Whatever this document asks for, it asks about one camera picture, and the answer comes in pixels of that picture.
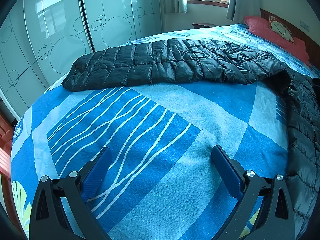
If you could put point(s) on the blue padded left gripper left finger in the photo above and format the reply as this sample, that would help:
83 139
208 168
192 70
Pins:
48 219

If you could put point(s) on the dark wooden nightstand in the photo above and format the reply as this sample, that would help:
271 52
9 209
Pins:
203 25

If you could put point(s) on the white wall socket plate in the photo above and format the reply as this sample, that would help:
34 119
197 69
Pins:
304 25

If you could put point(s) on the black quilted down jacket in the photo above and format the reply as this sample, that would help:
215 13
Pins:
185 61

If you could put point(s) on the red pillow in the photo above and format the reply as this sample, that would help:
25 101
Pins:
260 27

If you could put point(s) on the small cream patterned cushion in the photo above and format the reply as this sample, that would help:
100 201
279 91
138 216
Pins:
280 28

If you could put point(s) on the right grey curtain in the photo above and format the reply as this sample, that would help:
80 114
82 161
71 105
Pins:
239 9

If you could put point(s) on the blue patterned bed sheet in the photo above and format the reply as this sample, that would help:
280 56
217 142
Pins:
161 183

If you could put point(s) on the white glass sliding wardrobe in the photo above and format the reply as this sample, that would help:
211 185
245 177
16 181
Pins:
40 40

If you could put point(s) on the dark wooden headboard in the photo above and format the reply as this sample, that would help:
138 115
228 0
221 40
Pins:
312 48

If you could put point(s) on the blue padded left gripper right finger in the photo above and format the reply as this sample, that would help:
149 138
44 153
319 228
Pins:
274 219

